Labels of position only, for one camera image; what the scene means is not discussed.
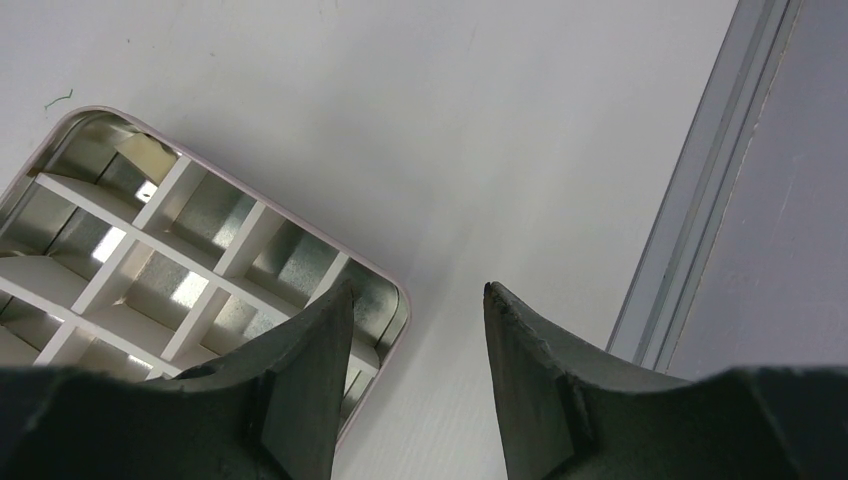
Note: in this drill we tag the pink tin box with dividers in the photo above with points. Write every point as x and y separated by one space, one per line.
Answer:
104 270

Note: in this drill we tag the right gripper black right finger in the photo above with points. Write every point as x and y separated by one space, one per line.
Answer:
569 410

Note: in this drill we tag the white chocolate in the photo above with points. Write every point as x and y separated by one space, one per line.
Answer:
148 155

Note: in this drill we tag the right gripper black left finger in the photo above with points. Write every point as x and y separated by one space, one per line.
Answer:
271 409

